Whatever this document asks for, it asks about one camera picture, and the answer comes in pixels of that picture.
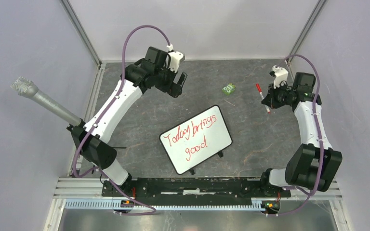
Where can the small white whiteboard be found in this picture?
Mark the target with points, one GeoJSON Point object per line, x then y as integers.
{"type": "Point", "coordinates": [197, 139]}

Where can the aluminium frame rail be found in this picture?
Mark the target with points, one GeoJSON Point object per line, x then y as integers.
{"type": "Point", "coordinates": [78, 188]}

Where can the silver microphone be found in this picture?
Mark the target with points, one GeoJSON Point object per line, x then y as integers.
{"type": "Point", "coordinates": [28, 89]}

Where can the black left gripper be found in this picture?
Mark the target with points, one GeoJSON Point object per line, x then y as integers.
{"type": "Point", "coordinates": [174, 89]}

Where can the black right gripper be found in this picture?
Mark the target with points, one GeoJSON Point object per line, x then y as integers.
{"type": "Point", "coordinates": [270, 98]}

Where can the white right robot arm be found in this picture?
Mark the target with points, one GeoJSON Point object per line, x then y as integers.
{"type": "Point", "coordinates": [315, 163]}

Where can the green toy block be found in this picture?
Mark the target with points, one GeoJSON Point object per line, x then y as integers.
{"type": "Point", "coordinates": [229, 89]}

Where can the toothed light blue strip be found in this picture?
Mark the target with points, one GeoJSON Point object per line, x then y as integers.
{"type": "Point", "coordinates": [117, 204]}

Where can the red whiteboard marker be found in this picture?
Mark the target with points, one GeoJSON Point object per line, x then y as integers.
{"type": "Point", "coordinates": [262, 97]}

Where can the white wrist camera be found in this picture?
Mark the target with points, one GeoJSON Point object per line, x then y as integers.
{"type": "Point", "coordinates": [174, 59]}
{"type": "Point", "coordinates": [280, 76]}

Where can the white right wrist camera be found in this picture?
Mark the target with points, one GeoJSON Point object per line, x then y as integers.
{"type": "Point", "coordinates": [280, 76]}

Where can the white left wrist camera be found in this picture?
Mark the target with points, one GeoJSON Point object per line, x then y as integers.
{"type": "Point", "coordinates": [174, 59]}

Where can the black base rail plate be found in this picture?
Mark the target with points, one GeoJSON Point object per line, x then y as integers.
{"type": "Point", "coordinates": [201, 191]}

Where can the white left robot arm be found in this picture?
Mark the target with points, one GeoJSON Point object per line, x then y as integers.
{"type": "Point", "coordinates": [157, 69]}

